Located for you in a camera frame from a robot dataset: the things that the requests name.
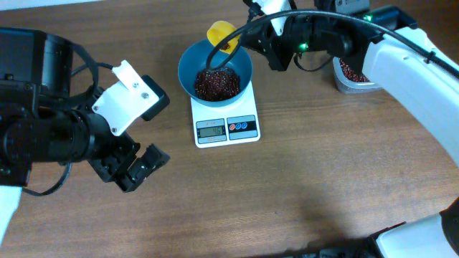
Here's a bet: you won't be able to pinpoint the blue plastic bowl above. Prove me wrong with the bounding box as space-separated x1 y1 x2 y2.
178 39 253 108

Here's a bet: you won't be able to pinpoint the clear plastic container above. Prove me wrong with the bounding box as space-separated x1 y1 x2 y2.
332 57 382 94

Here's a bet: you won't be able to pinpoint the red beans in bowl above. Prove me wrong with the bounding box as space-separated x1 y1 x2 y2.
194 67 241 102

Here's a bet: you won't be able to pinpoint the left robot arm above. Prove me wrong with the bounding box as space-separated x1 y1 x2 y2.
1 27 169 231

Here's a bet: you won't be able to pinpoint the white digital kitchen scale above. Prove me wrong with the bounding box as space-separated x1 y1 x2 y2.
191 83 261 148

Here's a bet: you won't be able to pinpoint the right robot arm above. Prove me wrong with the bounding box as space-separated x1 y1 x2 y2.
238 1 458 257

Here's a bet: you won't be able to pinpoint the red adzuki beans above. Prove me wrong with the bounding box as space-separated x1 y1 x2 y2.
339 59 369 82

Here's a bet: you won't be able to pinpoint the yellow measuring scoop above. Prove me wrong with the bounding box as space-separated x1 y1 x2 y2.
207 21 240 54

